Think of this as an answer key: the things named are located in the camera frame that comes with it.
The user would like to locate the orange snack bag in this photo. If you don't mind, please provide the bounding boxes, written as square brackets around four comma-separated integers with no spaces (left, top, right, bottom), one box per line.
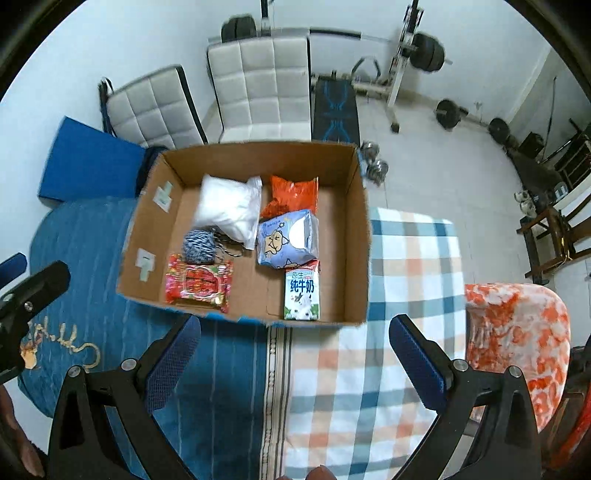
[259,175,320,220]

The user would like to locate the milk carton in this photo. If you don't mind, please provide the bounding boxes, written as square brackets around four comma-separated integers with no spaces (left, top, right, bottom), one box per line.
[283,259,321,321]

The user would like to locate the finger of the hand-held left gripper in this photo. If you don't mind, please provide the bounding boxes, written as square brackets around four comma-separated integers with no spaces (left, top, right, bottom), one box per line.
[0,253,27,291]
[0,261,71,340]

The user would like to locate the light blue snack bag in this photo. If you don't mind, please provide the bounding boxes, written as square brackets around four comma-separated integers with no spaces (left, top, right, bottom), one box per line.
[256,209,320,268]

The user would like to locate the plaid blanket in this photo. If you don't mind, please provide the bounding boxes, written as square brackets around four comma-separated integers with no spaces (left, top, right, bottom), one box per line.
[263,208,467,480]

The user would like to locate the person's left hand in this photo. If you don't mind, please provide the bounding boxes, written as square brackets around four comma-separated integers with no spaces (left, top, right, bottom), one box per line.
[0,385,45,478]

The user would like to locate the red snack packet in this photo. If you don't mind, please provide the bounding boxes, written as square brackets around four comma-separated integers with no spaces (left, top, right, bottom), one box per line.
[164,253,234,313]

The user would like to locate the cardboard box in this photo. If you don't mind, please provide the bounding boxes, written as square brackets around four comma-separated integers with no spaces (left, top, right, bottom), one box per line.
[115,141,372,328]

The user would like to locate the black floor platform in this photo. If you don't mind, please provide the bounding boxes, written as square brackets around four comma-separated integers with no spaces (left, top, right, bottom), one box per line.
[508,143,566,204]

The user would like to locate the red plastic bag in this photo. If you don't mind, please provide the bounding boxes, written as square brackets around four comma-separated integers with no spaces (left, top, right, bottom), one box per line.
[567,411,591,462]

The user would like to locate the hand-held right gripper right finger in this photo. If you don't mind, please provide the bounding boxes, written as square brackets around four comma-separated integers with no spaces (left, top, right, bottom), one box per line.
[389,315,541,480]

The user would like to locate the grey cable handle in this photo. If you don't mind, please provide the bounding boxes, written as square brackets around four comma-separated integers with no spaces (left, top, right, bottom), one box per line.
[353,56,382,84]

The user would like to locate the short barbell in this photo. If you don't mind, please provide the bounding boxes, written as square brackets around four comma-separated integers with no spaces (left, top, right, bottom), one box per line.
[435,98,511,144]

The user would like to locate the blue white rope ball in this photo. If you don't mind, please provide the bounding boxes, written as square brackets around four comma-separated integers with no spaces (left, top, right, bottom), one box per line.
[182,228,245,266]

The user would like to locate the white plastic bag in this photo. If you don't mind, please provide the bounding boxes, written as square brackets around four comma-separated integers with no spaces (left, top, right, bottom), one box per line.
[191,174,263,251]

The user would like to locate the black speaker box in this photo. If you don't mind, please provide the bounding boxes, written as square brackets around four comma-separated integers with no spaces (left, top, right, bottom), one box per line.
[519,133,546,160]

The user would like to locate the dark blue cloth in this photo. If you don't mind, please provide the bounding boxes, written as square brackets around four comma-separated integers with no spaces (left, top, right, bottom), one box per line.
[136,145,169,199]

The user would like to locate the black exercise machine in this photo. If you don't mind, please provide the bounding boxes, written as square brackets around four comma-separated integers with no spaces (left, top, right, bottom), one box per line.
[549,119,591,167]

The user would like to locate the blue striped blanket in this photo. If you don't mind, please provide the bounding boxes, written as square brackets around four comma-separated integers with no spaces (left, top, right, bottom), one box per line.
[18,196,287,480]

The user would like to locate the dark wooden chair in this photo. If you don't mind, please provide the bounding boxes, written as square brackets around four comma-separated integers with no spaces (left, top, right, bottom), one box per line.
[516,203,591,284]

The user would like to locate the long barbell with black plates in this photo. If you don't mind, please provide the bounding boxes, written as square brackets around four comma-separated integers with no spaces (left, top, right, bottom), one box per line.
[221,14,453,72]

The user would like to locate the blue foam mat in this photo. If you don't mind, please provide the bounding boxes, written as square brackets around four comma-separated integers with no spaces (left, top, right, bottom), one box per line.
[37,116,146,203]

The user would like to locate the white quilted chair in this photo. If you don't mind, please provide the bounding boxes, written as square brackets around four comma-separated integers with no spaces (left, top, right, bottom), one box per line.
[98,65,208,151]
[206,36,312,143]

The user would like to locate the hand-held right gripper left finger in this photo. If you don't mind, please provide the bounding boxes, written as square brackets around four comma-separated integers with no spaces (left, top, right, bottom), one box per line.
[46,314,202,480]

